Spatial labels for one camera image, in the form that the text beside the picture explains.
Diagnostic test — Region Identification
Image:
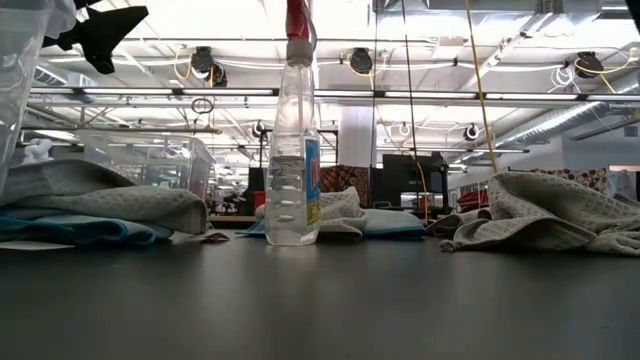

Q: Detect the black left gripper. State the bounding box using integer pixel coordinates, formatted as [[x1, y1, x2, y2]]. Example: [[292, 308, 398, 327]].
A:
[[42, 5, 150, 75]]

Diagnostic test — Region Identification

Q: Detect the grey waffle microfiber towel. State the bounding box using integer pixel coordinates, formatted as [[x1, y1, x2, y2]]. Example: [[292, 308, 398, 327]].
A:
[[253, 186, 369, 240], [0, 184, 209, 236], [424, 207, 494, 239], [439, 171, 640, 258]]

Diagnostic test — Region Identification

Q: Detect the clear plastic storage bin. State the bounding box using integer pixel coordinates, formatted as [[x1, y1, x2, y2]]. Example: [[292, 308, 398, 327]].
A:
[[0, 0, 77, 195], [74, 128, 217, 201]]

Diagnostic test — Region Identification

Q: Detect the clear spray bottle red trigger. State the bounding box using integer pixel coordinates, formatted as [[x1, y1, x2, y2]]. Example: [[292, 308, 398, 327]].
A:
[[263, 0, 322, 247]]

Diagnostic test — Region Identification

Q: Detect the white building column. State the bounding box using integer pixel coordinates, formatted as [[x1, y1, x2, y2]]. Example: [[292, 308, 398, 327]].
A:
[[338, 105, 377, 169]]

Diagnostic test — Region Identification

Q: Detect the red patterned fabric panel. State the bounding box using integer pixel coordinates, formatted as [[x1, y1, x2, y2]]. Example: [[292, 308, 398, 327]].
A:
[[319, 164, 371, 209]]

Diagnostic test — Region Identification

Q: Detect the red tool rack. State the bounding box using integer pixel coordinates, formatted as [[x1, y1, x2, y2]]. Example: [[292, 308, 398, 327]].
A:
[[457, 188, 491, 214]]

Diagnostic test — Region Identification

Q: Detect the polka dot fabric panel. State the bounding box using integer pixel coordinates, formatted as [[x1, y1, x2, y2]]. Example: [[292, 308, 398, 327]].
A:
[[509, 167, 609, 196]]

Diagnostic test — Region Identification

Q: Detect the thin black hanging cable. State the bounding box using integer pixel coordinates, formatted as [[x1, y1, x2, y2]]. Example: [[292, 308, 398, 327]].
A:
[[367, 0, 379, 207]]

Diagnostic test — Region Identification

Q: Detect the yellow hanging cable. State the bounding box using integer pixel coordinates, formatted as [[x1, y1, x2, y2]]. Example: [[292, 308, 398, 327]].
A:
[[463, 0, 500, 175]]

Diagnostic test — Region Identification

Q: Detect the silver ventilation duct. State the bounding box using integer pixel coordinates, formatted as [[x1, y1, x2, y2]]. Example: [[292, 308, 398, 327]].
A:
[[492, 69, 640, 151]]

